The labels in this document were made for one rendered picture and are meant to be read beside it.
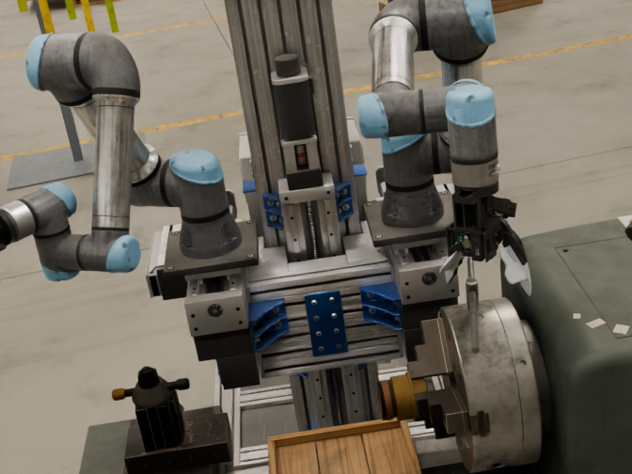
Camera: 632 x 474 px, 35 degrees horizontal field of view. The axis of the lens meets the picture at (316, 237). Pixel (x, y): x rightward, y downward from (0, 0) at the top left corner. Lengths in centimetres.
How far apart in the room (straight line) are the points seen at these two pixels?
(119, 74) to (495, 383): 94
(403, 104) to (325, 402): 127
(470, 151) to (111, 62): 80
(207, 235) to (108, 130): 45
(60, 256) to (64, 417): 206
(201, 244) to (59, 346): 228
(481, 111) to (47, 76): 95
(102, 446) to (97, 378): 203
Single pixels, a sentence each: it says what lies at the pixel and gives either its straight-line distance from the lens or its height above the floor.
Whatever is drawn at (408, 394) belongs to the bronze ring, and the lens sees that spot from 188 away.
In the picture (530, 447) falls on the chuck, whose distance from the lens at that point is 185.
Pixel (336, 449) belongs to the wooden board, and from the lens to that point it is 213.
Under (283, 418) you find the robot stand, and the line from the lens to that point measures 340.
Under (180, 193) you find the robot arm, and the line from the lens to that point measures 232.
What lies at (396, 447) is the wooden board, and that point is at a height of 89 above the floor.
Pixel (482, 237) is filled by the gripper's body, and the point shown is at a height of 147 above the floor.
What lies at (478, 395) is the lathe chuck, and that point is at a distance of 177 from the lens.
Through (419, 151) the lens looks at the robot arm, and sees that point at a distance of 230.
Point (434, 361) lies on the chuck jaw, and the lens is 191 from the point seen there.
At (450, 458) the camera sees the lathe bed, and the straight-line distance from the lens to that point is 211.
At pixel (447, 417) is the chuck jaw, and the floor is 112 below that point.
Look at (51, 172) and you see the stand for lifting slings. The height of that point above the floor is 1.
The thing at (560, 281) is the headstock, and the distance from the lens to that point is 191.
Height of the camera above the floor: 219
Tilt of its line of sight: 26 degrees down
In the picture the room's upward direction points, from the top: 8 degrees counter-clockwise
